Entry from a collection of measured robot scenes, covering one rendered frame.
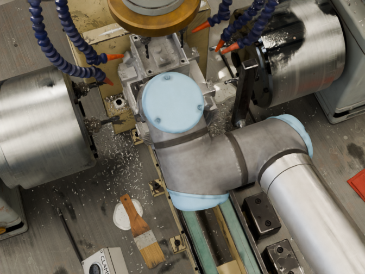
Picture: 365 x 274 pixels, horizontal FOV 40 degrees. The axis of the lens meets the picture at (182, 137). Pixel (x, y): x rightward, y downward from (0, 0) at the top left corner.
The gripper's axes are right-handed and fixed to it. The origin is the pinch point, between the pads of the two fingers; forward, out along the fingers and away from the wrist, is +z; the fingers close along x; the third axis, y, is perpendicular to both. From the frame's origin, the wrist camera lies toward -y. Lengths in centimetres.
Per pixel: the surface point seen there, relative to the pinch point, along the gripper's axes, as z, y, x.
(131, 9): -17.2, 19.7, -0.5
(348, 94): 9, -12, -50
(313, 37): -4.1, 5.0, -39.0
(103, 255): -12.7, -22.9, 18.9
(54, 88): -2.2, 11.0, 18.1
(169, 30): -18.3, 14.1, -5.8
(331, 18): -2.4, 7.8, -45.1
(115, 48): 7.7, 16.4, 2.7
